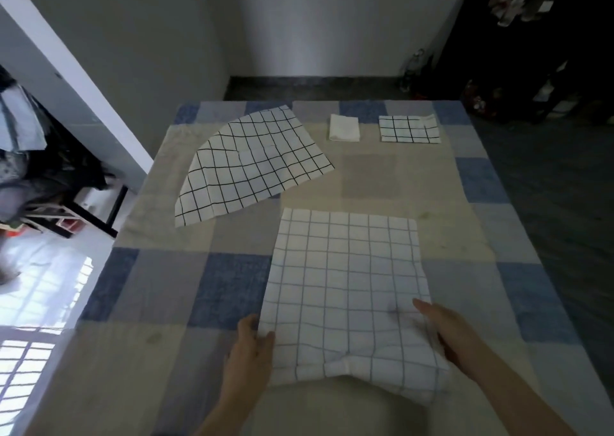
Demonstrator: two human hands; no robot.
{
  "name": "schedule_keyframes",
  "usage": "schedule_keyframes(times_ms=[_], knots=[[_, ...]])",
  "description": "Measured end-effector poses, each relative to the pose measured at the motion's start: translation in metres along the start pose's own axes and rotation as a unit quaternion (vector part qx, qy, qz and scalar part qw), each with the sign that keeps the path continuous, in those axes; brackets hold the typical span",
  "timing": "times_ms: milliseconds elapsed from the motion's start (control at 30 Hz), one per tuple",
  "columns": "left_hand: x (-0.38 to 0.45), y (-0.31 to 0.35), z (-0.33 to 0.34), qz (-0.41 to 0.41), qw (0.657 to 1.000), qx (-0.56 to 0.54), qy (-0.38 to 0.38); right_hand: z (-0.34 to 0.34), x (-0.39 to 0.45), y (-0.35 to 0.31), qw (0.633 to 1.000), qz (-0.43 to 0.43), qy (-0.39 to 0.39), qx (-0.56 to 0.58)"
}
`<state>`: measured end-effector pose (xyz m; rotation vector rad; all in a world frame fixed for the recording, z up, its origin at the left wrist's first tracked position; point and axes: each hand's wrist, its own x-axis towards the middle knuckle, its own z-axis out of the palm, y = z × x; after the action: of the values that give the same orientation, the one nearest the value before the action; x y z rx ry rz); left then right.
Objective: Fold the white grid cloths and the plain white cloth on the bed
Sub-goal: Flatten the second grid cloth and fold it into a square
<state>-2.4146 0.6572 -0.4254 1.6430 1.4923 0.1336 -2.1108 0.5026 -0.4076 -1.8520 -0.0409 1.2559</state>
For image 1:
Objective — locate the person's left hand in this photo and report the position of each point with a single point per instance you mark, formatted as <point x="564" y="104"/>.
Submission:
<point x="249" y="368"/>

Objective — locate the person's right hand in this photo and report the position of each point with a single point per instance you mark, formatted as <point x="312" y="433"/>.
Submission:
<point x="455" y="337"/>

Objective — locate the white black-grid cloth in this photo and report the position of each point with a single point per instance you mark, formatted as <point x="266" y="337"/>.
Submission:
<point x="409" y="129"/>
<point x="254" y="162"/>
<point x="345" y="282"/>

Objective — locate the plain white cloth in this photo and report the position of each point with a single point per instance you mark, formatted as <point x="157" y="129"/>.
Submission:
<point x="344" y="127"/>

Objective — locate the person's right forearm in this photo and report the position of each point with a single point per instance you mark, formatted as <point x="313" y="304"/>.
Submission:
<point x="523" y="402"/>

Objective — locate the blue beige patchwork tablecloth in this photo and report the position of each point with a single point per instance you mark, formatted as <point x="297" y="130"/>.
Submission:
<point x="158" y="287"/>

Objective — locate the black metal chair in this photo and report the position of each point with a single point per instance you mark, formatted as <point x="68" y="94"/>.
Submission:
<point x="112" y="210"/>

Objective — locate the small wooden stool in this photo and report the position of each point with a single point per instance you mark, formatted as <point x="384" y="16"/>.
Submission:
<point x="53" y="220"/>

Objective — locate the clear water bottle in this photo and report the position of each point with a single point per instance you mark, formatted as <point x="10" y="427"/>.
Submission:
<point x="408" y="76"/>

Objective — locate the dark clothes heap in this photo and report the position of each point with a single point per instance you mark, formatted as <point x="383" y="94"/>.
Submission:
<point x="48" y="176"/>

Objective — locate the blue-grey hanging garment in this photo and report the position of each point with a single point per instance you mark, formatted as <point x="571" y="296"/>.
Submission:
<point x="19" y="119"/>

